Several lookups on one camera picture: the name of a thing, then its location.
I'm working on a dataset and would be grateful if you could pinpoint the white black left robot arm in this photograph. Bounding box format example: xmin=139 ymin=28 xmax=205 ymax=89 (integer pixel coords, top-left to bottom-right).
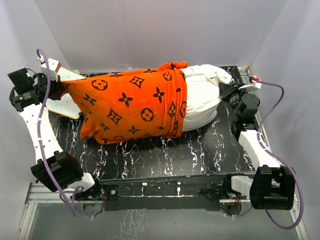
xmin=8 ymin=68 xmax=104 ymax=201

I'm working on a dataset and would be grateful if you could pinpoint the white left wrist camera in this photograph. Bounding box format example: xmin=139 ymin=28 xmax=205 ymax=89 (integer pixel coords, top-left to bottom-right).
xmin=40 ymin=58 xmax=62 ymax=82

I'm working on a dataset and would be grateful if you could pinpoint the orange patterned plush pillowcase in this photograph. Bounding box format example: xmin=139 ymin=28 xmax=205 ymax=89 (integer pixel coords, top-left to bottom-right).
xmin=62 ymin=61 xmax=188 ymax=145

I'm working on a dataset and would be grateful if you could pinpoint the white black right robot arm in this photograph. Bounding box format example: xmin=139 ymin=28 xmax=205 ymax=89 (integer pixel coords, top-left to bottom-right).
xmin=218 ymin=82 xmax=296 ymax=210

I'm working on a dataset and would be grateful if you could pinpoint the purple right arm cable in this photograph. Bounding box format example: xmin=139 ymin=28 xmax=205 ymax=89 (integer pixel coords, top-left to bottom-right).
xmin=232 ymin=79 xmax=305 ymax=230

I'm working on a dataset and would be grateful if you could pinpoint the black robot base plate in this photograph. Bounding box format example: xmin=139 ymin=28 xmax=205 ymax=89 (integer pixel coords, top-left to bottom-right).
xmin=72 ymin=174 xmax=253 ymax=212

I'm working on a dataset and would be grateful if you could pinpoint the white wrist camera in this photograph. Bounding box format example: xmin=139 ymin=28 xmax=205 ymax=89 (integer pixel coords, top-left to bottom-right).
xmin=239 ymin=76 xmax=262 ymax=92
xmin=40 ymin=58 xmax=62 ymax=82

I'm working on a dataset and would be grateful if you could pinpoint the white pillow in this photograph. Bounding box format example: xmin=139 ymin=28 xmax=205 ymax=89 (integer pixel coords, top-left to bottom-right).
xmin=181 ymin=64 xmax=233 ymax=132

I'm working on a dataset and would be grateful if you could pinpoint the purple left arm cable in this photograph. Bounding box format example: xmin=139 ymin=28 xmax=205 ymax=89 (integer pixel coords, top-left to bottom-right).
xmin=36 ymin=48 xmax=101 ymax=221

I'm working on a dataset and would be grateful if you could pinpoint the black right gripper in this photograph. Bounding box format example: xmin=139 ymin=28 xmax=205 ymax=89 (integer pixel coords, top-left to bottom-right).
xmin=220 ymin=82 xmax=250 ymax=120

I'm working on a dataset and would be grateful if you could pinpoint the small white dry-erase board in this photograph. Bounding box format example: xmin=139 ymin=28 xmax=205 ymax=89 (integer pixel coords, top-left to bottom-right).
xmin=46 ymin=66 xmax=85 ymax=120

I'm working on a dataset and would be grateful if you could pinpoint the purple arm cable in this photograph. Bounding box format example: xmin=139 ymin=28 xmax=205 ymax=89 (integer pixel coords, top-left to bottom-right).
xmin=36 ymin=48 xmax=101 ymax=221
xmin=232 ymin=79 xmax=305 ymax=230

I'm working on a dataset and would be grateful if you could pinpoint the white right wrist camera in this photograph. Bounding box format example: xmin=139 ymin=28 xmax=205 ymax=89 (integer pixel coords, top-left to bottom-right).
xmin=239 ymin=76 xmax=262 ymax=92

